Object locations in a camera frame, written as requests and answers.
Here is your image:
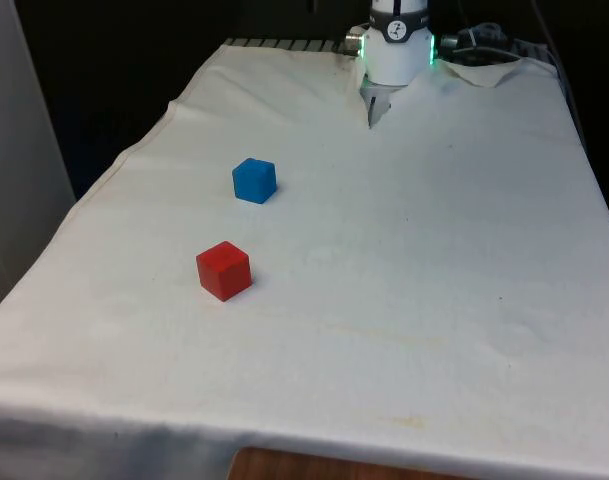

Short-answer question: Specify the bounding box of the red cube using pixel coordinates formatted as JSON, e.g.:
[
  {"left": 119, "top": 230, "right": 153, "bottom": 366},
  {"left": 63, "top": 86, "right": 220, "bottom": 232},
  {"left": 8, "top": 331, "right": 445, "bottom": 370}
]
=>
[{"left": 195, "top": 240, "right": 253, "bottom": 303}]

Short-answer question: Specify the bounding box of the blue cube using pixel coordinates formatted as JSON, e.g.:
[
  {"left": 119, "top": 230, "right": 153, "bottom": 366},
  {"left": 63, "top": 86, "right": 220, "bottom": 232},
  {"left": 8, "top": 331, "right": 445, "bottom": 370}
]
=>
[{"left": 231, "top": 157, "right": 278, "bottom": 205}]

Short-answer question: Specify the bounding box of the grey cable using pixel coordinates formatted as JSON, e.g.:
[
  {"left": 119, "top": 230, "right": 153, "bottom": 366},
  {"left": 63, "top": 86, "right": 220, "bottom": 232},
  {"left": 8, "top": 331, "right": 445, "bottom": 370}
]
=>
[{"left": 529, "top": 0, "right": 586, "bottom": 139}]

